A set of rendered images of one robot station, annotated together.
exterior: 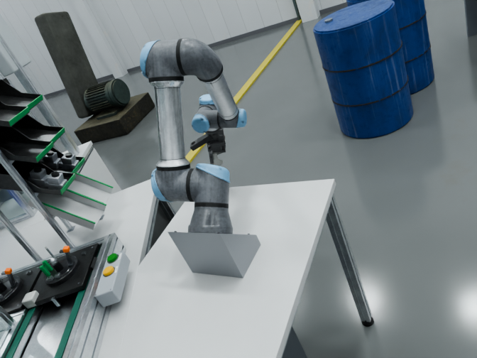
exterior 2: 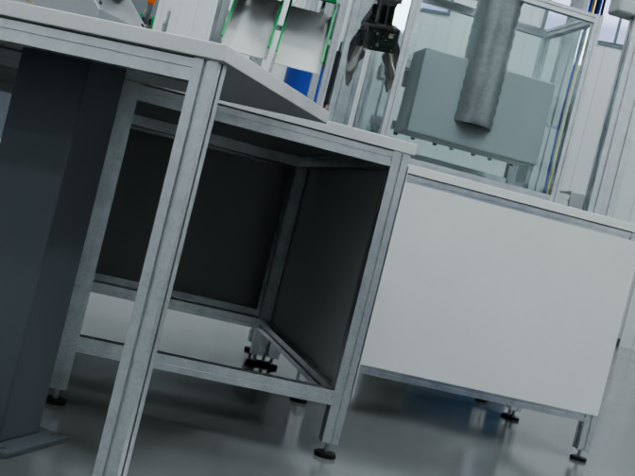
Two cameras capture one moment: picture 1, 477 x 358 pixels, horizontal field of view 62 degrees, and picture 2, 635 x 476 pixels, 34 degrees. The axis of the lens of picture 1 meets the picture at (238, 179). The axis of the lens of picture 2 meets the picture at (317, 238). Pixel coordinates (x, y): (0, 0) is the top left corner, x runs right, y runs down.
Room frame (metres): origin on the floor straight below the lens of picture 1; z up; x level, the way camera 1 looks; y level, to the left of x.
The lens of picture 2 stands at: (0.89, -2.12, 0.60)
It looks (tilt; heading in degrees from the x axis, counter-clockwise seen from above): 1 degrees down; 70
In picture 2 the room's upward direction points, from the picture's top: 14 degrees clockwise
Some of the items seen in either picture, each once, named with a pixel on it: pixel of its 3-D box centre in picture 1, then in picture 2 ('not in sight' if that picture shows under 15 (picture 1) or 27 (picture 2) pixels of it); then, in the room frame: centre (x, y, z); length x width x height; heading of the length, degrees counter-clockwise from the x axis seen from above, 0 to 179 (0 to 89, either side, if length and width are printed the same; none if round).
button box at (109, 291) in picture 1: (113, 277); not in sight; (1.21, 0.57, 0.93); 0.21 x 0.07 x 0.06; 172
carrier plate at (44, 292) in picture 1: (64, 274); not in sight; (1.33, 0.77, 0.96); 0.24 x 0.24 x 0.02; 82
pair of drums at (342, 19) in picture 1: (378, 52); not in sight; (3.32, -1.59, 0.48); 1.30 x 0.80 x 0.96; 145
